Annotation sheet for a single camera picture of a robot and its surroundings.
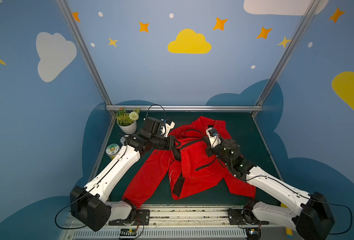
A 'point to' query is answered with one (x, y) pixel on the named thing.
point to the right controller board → (253, 233)
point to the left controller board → (128, 232)
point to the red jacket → (194, 173)
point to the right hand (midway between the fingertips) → (208, 135)
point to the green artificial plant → (124, 118)
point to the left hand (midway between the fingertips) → (178, 142)
